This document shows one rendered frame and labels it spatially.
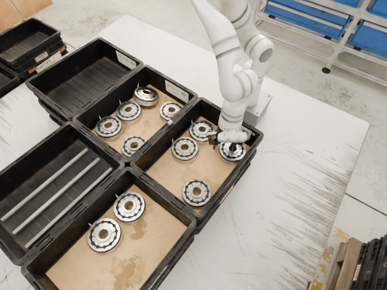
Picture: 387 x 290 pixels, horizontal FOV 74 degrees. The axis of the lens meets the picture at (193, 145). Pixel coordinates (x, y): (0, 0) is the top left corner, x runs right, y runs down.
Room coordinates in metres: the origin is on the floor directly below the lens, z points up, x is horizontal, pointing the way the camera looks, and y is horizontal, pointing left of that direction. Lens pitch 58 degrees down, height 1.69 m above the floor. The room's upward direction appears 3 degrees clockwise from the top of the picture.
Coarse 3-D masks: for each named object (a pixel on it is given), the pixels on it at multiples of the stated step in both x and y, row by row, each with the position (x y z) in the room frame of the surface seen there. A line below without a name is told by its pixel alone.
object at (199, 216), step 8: (192, 104) 0.67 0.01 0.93; (208, 104) 0.68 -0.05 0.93; (184, 112) 0.63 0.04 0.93; (176, 120) 0.59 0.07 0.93; (168, 128) 0.56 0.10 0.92; (256, 128) 0.57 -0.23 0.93; (160, 136) 0.51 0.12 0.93; (152, 144) 0.47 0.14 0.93; (256, 144) 0.49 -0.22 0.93; (144, 152) 0.44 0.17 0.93; (248, 152) 0.46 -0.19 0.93; (136, 160) 0.41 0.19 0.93; (240, 160) 0.43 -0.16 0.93; (136, 168) 0.38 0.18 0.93; (240, 168) 0.41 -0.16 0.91; (144, 176) 0.35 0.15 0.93; (232, 176) 0.37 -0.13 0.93; (160, 184) 0.33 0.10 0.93; (224, 184) 0.34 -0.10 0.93; (168, 192) 0.30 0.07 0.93; (216, 192) 0.31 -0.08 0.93; (176, 200) 0.28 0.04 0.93; (208, 200) 0.28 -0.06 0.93; (184, 208) 0.25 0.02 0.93; (208, 208) 0.26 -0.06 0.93; (200, 216) 0.23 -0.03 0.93
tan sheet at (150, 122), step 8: (152, 88) 0.84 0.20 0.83; (160, 96) 0.79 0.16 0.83; (168, 96) 0.80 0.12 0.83; (160, 104) 0.75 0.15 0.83; (144, 112) 0.70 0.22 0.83; (152, 112) 0.70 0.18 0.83; (144, 120) 0.65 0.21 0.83; (152, 120) 0.66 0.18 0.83; (160, 120) 0.66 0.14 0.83; (128, 128) 0.61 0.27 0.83; (136, 128) 0.61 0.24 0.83; (144, 128) 0.61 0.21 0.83; (152, 128) 0.61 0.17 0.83; (120, 136) 0.57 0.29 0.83; (144, 136) 0.57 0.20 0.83; (112, 144) 0.53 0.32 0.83; (120, 144) 0.53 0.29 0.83; (120, 152) 0.49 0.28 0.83
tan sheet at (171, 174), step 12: (168, 156) 0.49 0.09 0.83; (204, 156) 0.50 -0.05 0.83; (216, 156) 0.50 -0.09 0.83; (156, 168) 0.43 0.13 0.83; (168, 168) 0.44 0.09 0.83; (180, 168) 0.44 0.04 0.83; (192, 168) 0.44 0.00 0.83; (204, 168) 0.44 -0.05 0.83; (216, 168) 0.45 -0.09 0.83; (228, 168) 0.45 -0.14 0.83; (156, 180) 0.39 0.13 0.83; (168, 180) 0.39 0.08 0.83; (180, 180) 0.39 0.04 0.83; (204, 180) 0.39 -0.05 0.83; (216, 180) 0.40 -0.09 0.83; (180, 192) 0.34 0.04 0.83
